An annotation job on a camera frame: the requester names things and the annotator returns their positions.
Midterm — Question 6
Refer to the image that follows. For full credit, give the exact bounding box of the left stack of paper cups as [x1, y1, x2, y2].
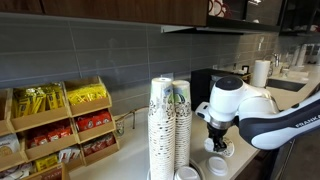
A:
[148, 78, 175, 180]

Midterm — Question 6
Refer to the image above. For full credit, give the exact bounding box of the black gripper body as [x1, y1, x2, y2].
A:
[207, 124, 227, 147]

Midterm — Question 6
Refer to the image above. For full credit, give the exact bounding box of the red tea packets upper bin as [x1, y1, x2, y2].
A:
[75, 110, 112, 132]

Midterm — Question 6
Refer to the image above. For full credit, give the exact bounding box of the wire rack on counter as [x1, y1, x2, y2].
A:
[115, 106, 147, 137]

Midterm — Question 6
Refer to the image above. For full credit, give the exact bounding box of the dark wood upper cabinet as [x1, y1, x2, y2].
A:
[0, 0, 209, 26]

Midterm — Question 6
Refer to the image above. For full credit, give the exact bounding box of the yellow tea packets bin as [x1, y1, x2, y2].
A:
[13, 83, 64, 118]
[67, 84, 107, 105]

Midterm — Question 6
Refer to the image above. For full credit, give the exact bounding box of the stack of white lids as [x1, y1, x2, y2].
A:
[174, 166, 200, 180]

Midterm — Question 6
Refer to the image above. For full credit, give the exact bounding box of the wooden tea organizer rack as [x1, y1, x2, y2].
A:
[0, 76, 119, 178]

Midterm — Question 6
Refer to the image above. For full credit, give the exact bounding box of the yellow tea packets left bin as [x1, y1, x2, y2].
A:
[13, 83, 64, 118]

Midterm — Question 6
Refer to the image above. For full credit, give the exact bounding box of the white paper towel roll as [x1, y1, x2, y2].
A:
[251, 60, 270, 88]

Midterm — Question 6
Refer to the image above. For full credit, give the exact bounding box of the red tea packets bin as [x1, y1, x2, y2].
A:
[75, 110, 112, 132]
[83, 133, 116, 156]
[27, 126, 72, 148]

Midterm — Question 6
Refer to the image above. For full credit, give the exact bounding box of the black Keurig coffee maker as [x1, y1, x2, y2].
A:
[190, 69, 230, 111]

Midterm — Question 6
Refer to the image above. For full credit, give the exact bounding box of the yellow tea packets right bin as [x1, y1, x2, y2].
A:
[67, 84, 107, 105]

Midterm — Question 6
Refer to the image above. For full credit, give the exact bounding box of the stack of paper cups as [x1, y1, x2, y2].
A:
[148, 78, 175, 180]
[173, 80, 192, 170]

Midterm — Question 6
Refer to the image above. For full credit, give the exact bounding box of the red tea packets left bin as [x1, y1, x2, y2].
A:
[27, 126, 72, 148]

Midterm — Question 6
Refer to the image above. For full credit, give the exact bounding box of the red tea packets lower bin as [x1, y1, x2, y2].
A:
[83, 133, 116, 156]

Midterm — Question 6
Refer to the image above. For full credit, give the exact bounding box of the right stack of paper cups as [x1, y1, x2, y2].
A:
[173, 80, 192, 170]

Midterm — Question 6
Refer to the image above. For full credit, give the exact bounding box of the white plastic cup lid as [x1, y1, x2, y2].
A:
[206, 156, 228, 176]

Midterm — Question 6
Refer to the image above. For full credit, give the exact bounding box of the dark countertop sink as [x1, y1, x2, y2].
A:
[267, 79, 304, 92]

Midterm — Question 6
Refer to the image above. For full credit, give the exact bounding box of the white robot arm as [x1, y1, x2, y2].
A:
[195, 76, 320, 152]

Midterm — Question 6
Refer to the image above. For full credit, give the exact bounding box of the patterned paper coffee cup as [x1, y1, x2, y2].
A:
[204, 137, 235, 157]

